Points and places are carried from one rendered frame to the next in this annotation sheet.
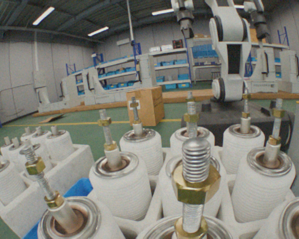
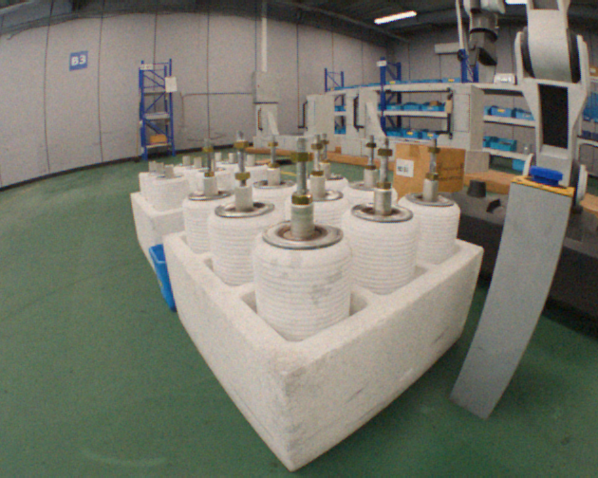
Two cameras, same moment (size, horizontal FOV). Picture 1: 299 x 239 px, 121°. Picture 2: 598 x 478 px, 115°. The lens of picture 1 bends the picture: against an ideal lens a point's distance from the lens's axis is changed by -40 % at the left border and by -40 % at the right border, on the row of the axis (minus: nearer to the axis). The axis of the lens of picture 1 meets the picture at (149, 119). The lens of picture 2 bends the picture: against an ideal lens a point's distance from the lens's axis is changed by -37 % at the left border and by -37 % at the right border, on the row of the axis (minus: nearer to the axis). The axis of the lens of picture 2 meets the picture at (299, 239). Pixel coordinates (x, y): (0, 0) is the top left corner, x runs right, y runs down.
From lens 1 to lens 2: 0.35 m
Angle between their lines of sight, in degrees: 35
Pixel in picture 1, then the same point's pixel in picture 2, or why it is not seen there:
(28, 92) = (240, 106)
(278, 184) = (351, 223)
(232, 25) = (547, 48)
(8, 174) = (178, 183)
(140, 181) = (280, 199)
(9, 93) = (201, 102)
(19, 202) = (177, 211)
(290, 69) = not seen: outside the picture
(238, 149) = not seen: hidden behind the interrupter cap
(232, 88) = not seen: hidden behind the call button
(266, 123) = (568, 249)
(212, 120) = (472, 210)
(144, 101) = (422, 165)
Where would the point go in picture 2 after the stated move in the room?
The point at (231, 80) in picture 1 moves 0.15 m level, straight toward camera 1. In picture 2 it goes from (548, 156) to (523, 153)
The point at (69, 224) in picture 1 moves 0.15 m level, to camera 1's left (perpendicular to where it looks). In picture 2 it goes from (209, 193) to (162, 186)
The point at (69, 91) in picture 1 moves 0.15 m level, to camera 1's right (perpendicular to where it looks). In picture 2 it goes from (318, 120) to (328, 120)
